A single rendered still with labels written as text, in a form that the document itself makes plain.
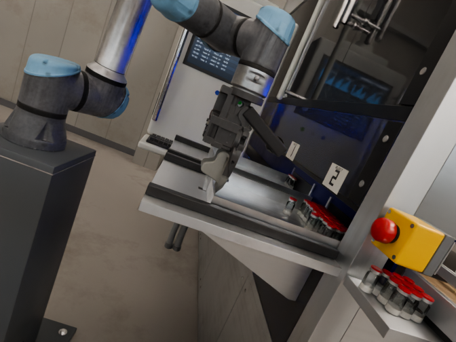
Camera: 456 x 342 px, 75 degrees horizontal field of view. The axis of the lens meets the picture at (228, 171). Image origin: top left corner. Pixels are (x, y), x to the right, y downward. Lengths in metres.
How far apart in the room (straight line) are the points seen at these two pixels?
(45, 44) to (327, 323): 4.17
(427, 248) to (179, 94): 1.20
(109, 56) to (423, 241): 0.84
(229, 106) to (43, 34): 3.93
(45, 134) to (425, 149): 0.85
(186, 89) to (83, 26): 2.87
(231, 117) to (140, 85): 3.39
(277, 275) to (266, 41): 0.48
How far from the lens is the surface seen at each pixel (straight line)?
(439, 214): 0.67
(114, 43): 0.93
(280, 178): 1.22
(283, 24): 0.59
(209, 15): 0.58
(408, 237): 0.53
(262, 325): 0.90
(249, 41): 0.59
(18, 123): 0.91
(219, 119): 0.56
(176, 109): 1.48
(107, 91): 0.93
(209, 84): 1.48
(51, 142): 0.91
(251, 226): 0.58
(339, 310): 0.68
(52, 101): 0.89
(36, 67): 0.89
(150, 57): 3.94
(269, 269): 0.70
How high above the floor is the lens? 1.08
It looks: 12 degrees down
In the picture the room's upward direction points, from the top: 23 degrees clockwise
